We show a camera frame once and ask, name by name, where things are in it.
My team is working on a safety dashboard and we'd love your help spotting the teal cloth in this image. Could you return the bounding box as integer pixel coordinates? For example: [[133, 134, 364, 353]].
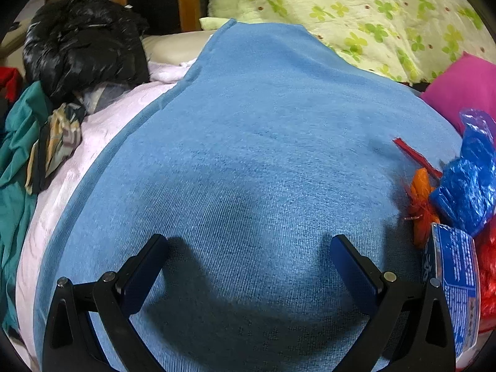
[[0, 81, 53, 334]]

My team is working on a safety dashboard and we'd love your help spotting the red cloth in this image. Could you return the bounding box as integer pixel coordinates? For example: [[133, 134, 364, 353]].
[[0, 67, 22, 99]]

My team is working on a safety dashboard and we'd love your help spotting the blue and white carton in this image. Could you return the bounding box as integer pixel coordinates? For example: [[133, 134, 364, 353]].
[[422, 223, 482, 362]]

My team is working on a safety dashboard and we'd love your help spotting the patterned scarf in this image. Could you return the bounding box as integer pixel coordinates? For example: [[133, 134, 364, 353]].
[[25, 103, 88, 194]]

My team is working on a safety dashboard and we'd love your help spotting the blue plastic bag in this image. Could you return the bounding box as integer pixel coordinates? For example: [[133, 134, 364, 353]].
[[429, 109, 496, 237]]

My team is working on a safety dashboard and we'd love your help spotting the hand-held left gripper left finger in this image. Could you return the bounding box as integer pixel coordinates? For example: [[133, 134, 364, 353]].
[[42, 233, 170, 372]]

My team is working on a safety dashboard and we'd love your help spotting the blue blanket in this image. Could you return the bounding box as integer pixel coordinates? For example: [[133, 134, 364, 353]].
[[33, 19, 466, 372]]

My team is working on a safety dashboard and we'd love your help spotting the pink bed sheet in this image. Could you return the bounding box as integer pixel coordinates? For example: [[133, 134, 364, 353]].
[[15, 62, 198, 365]]

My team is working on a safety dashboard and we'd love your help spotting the beige cushion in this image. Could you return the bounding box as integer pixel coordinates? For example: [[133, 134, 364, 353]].
[[140, 31, 215, 66]]

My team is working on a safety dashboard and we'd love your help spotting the orange wrapper with red ribbon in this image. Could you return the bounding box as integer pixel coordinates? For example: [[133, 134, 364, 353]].
[[393, 137, 444, 249]]

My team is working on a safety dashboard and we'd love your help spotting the green floral quilt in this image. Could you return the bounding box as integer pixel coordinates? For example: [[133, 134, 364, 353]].
[[199, 0, 487, 86]]

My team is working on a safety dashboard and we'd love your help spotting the black puffy jacket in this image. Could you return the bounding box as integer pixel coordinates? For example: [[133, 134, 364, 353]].
[[22, 0, 151, 95]]

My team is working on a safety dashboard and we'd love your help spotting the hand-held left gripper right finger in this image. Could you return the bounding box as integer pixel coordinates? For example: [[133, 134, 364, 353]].
[[329, 234, 458, 372]]

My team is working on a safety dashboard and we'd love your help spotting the magenta pillow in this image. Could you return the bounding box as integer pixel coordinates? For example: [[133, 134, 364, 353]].
[[420, 51, 496, 134]]

